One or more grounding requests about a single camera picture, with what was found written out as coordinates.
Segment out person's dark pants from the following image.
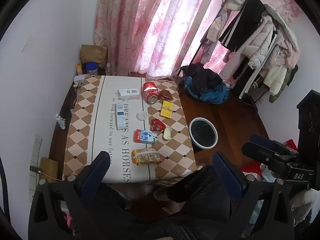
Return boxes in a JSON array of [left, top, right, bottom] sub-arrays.
[[82, 164, 242, 240]]

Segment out yellow small box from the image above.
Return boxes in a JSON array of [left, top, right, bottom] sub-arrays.
[[160, 100, 175, 119]]

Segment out small light garment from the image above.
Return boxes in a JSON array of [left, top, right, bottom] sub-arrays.
[[206, 10, 228, 43]]

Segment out blue garment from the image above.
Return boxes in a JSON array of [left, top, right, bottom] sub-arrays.
[[185, 76, 229, 105]]

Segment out white wall socket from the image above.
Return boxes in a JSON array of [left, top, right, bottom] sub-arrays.
[[30, 135, 42, 171]]

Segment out pink floral curtain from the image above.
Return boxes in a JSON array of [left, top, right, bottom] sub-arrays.
[[93, 0, 303, 78]]

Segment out white rimmed trash bin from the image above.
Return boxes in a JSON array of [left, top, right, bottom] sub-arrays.
[[189, 117, 218, 153]]

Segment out pale pink down coat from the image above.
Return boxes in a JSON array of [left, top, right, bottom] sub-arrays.
[[241, 5, 300, 69]]

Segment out black cable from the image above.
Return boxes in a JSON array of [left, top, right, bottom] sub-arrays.
[[0, 155, 8, 203]]

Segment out black jacket with white stripes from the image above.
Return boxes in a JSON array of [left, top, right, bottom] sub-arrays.
[[218, 0, 266, 52]]

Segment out brown paper bag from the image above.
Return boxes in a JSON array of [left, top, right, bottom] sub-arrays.
[[80, 44, 109, 68]]

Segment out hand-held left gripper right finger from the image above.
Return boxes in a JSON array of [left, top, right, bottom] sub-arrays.
[[212, 151, 298, 240]]

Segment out blue and red milk carton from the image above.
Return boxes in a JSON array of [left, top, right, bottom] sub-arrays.
[[134, 129, 158, 144]]

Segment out brown wrapper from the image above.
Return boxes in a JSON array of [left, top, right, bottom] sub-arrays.
[[159, 89, 174, 101]]

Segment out torn white cardboard box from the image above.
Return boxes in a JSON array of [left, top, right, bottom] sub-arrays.
[[115, 88, 140, 101]]

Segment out dented red soda can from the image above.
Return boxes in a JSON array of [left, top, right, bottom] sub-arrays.
[[142, 81, 160, 104]]

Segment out wooden box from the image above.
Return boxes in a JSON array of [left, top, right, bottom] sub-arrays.
[[39, 157, 59, 181]]

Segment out blue lidded tin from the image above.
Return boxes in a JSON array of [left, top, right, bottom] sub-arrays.
[[86, 62, 99, 76]]

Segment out olive green garment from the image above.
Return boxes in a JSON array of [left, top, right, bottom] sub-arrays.
[[269, 66, 299, 103]]

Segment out white fluffy cloth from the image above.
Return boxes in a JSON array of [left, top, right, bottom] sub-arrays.
[[287, 189, 318, 220]]

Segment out red cloth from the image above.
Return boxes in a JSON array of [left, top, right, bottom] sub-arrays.
[[240, 139, 298, 178]]

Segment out red crumpled wrapper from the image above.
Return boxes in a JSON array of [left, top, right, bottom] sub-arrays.
[[150, 118, 166, 132]]

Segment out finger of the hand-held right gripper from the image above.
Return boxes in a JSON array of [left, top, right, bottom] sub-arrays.
[[242, 142, 292, 174], [250, 134, 298, 157]]

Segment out yellow snack packet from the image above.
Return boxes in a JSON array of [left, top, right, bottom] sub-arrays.
[[132, 148, 162, 166]]

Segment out white spray bottle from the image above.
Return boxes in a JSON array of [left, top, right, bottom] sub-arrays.
[[55, 114, 66, 130]]

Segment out blue and white box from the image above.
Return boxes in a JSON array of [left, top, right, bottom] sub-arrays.
[[115, 103, 126, 131]]

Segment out cream padded coat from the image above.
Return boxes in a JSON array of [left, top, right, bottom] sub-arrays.
[[262, 65, 288, 96]]

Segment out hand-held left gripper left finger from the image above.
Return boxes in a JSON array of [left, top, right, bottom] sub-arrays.
[[28, 151, 111, 240]]

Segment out black metal clothes rack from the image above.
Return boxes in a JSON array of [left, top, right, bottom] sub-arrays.
[[178, 0, 260, 105]]

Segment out black garment pile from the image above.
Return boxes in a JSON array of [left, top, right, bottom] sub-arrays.
[[179, 62, 224, 96]]

